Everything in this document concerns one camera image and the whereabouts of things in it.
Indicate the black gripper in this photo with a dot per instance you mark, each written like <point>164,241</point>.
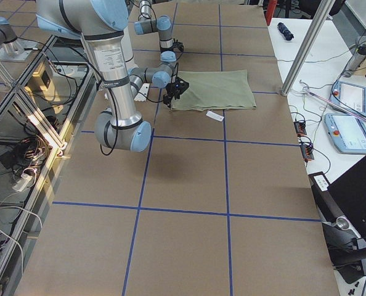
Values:
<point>172,89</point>

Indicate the olive green long-sleeve shirt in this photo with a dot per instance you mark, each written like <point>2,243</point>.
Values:
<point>215,91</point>

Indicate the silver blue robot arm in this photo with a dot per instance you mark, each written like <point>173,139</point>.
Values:
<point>147,22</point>
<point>100,26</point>

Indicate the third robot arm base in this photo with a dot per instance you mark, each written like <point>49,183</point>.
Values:
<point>13,49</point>

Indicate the white paper hang tag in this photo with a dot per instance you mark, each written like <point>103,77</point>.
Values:
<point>214,116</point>

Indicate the brown paper table cover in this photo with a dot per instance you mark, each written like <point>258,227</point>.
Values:
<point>210,208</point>

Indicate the orange black circuit board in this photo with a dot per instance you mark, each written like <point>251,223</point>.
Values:
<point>307,151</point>
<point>300,128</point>

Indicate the dark blue folded cloth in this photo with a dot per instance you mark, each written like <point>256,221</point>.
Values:
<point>286,33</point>

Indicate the white power strip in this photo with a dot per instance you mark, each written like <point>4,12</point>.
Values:
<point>25,181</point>

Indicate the upper teach pendant tablet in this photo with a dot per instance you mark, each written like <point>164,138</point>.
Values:
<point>349,96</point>

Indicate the teach pendant tablet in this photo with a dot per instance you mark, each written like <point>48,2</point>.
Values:
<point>349,96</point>
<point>347,133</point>

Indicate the lower teach pendant tablet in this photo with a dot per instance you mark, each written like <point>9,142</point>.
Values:
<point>347,133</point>

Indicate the grey water bottle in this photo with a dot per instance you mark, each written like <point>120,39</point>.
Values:
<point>355,61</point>

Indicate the black box with label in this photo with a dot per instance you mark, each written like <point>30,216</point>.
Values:
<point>343,202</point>

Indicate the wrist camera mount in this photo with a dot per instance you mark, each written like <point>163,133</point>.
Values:
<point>180,86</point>
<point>177,46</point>

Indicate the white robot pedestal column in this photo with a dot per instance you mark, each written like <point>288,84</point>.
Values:
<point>130,61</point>

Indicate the aluminium frame post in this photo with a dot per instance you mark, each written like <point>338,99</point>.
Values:
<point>307,43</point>

